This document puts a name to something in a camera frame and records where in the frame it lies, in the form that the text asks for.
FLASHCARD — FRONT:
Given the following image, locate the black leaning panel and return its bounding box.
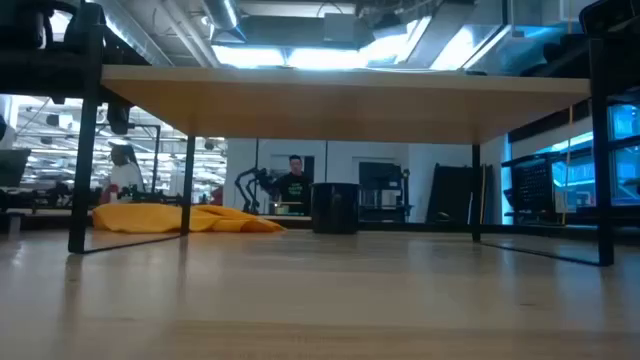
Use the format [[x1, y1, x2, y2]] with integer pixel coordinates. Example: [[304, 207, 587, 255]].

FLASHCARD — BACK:
[[425, 162, 482, 225]]

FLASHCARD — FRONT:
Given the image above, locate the silver ceiling duct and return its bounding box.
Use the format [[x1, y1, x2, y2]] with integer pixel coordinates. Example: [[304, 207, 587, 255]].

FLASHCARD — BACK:
[[201, 0, 247, 45]]

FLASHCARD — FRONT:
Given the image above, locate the orange cloth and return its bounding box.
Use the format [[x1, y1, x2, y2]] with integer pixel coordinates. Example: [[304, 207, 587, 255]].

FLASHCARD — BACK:
[[92, 202, 288, 235]]

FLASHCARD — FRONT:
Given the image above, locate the wooden shelf with black frame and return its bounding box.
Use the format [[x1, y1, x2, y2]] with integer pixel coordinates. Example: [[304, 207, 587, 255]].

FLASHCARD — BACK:
[[68, 29, 616, 268]]

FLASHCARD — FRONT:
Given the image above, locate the dark monitor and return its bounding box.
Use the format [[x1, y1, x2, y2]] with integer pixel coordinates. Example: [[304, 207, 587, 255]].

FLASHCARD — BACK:
[[0, 148, 32, 189]]

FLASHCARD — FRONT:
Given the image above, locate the black pegboard rack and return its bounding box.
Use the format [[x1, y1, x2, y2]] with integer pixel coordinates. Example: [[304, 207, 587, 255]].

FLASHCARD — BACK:
[[501, 154, 569, 219]]

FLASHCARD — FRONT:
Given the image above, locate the bright ceiling light panel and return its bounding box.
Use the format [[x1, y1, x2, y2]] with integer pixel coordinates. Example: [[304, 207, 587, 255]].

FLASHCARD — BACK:
[[211, 43, 382, 71]]

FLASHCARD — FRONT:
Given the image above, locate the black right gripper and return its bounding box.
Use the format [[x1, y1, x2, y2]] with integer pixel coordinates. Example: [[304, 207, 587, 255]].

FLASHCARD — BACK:
[[519, 0, 640, 80]]

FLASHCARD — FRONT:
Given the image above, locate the black equipment cart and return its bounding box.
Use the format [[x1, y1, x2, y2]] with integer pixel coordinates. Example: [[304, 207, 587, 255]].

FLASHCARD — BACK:
[[358, 160, 414, 223]]

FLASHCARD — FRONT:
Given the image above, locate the black mug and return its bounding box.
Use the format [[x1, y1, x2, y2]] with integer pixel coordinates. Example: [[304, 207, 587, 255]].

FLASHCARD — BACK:
[[310, 181, 361, 235]]

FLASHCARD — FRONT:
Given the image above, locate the black aluminium rig frame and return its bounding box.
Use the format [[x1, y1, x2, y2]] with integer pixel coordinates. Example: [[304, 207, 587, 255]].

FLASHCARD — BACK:
[[0, 213, 640, 247]]

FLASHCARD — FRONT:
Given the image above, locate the person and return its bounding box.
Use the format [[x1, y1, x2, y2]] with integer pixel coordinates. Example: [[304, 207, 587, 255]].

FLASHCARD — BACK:
[[101, 143, 147, 204], [271, 153, 315, 217]]

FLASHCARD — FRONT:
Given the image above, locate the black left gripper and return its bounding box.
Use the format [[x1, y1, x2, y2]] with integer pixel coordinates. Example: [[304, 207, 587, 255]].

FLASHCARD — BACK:
[[0, 0, 151, 137]]

